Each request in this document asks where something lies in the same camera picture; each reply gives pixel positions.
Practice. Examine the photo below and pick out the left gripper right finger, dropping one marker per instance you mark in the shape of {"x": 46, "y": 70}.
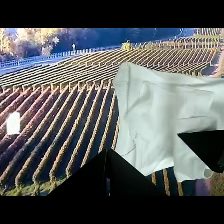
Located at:
{"x": 128, "y": 181}

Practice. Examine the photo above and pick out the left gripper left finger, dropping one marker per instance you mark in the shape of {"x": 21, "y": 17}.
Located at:
{"x": 90, "y": 181}

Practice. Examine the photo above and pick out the white shirt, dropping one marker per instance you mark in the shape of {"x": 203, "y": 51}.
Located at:
{"x": 156, "y": 110}

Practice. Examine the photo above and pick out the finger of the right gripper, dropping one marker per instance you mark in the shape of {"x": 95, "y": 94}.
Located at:
{"x": 208, "y": 146}

